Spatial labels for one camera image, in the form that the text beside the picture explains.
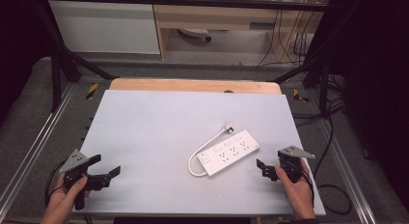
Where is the white table board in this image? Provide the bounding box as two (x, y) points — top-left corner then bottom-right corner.
(71, 89), (327, 218)

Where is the white power strip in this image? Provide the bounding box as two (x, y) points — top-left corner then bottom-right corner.
(196, 129), (261, 178)

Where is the white power strip cable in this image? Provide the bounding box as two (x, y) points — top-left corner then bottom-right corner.
(187, 126), (228, 179)

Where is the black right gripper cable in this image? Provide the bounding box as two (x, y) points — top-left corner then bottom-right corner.
(302, 114), (353, 216)

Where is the white chair base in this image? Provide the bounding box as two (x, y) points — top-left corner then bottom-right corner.
(177, 27), (213, 42)

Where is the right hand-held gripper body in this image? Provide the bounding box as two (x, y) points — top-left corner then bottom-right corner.
(277, 145), (316, 183)

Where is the person's right hand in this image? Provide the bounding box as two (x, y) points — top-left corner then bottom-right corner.
(274, 159), (316, 220)

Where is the person's left hand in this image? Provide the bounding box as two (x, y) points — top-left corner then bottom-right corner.
(41, 173), (92, 224)

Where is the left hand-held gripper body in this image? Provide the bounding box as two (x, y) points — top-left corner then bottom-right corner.
(58, 149), (112, 210)

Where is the wooden table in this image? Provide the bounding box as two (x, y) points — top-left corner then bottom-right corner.
(108, 77), (283, 96)

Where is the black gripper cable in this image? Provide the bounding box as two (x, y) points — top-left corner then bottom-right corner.
(43, 160), (67, 207)
(302, 114), (353, 216)

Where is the aluminium rail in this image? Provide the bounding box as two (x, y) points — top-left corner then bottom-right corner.
(321, 119), (378, 224)
(0, 84), (77, 215)

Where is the bundle of black floor cables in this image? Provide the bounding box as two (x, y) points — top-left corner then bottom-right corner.
(257, 8), (346, 128)

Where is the white cabinet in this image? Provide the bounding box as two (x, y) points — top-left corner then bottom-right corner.
(47, 0), (161, 55)

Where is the black metal frame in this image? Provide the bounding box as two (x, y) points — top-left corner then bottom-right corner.
(32, 0), (342, 120)

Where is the yellow black tape marker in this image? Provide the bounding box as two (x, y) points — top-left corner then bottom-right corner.
(292, 88), (311, 103)
(85, 82), (99, 100)

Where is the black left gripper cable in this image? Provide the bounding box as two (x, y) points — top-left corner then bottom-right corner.
(43, 160), (67, 207)

